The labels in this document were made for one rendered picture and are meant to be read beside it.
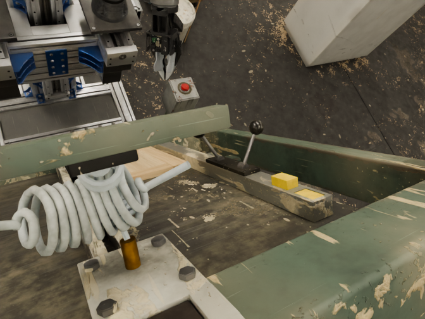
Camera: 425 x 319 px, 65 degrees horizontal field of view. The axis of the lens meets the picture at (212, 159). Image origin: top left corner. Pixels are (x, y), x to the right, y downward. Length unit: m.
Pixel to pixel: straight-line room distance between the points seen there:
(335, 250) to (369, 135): 3.20
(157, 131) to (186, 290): 0.14
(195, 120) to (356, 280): 0.19
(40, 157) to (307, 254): 0.26
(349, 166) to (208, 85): 2.11
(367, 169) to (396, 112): 3.18
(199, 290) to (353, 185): 0.63
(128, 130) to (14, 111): 2.06
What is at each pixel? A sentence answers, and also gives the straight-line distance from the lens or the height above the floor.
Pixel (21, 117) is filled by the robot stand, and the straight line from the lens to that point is 2.28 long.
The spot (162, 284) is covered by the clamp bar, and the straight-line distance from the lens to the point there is 0.33.
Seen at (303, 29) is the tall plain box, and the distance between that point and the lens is 3.48.
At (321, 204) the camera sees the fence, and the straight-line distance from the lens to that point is 0.64.
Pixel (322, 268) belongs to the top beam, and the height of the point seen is 1.91.
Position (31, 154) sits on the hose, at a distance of 0.25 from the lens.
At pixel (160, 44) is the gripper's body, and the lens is 0.95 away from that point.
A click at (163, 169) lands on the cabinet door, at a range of 1.04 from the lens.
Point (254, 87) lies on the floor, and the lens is 3.04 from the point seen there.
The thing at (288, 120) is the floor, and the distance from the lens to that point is 3.03.
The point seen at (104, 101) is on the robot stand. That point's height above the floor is 0.21.
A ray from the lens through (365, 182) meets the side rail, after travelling 0.86.
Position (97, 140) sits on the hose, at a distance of 0.25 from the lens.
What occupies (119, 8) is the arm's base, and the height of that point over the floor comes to 1.10.
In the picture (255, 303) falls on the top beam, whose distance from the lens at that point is 0.30.
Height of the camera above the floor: 2.18
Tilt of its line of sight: 60 degrees down
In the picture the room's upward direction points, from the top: 41 degrees clockwise
